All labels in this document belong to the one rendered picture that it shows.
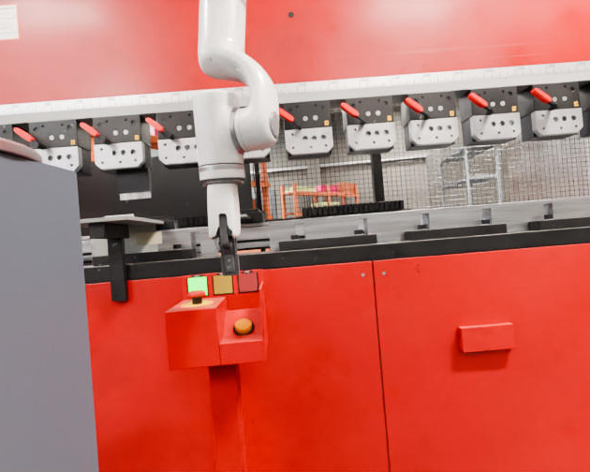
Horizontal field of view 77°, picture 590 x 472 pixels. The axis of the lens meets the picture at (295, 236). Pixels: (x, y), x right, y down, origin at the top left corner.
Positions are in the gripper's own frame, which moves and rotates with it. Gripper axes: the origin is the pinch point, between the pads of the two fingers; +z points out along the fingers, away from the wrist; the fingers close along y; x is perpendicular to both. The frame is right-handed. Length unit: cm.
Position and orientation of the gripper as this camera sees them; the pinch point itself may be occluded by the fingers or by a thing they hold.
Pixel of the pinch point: (230, 264)
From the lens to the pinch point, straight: 72.1
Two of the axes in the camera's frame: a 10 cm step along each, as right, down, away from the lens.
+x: 10.0, -0.8, 0.5
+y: 0.5, 0.7, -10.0
